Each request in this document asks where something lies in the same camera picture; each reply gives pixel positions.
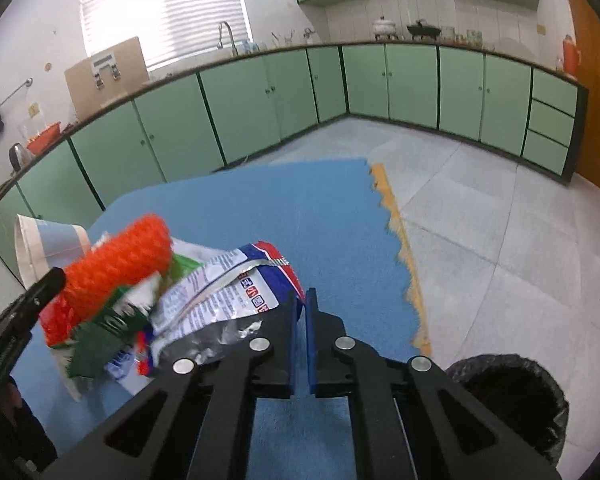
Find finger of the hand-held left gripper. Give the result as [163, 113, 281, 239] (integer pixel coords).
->
[22, 266, 66, 322]

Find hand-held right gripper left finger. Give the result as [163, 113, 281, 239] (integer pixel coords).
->
[40, 290, 299, 480]

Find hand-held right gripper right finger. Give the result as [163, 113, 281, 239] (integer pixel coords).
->
[305, 287, 564, 480]

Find paper cup with blue band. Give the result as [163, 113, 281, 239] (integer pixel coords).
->
[13, 213, 94, 292]

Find orange foam net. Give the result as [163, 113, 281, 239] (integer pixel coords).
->
[38, 213, 174, 347]

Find green white packet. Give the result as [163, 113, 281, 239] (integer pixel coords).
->
[55, 254, 162, 402]

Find blue white foil snack bag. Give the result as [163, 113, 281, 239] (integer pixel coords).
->
[149, 241, 302, 377]

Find trash bin with black bag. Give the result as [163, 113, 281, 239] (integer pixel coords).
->
[444, 353, 570, 469]

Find blue scalloped tablecloth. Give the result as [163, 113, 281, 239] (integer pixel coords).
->
[9, 158, 422, 480]

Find steel kettle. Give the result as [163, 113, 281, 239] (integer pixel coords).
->
[8, 142, 34, 174]

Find beige scalloped mat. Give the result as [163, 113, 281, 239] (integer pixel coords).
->
[369, 162, 434, 357]

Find orange basin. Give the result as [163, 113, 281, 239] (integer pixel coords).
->
[26, 121, 62, 156]

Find metal towel bar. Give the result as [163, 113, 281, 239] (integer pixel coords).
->
[0, 78, 34, 116]

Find printed cardboard box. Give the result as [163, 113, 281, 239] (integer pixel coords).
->
[63, 36, 150, 121]

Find green lower cabinets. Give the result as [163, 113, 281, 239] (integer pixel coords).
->
[0, 42, 590, 282]

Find white window blind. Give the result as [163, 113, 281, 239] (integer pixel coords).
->
[78, 0, 254, 74]

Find utensil holder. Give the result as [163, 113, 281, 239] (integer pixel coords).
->
[271, 30, 317, 47]

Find steel faucet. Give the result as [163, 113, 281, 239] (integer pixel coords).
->
[217, 20, 240, 57]

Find white cooking pot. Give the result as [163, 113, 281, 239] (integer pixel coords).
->
[372, 16, 396, 41]

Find black wok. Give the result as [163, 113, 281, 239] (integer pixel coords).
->
[405, 18, 441, 41]

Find red thermos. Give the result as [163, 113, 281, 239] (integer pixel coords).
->
[562, 33, 580, 80]

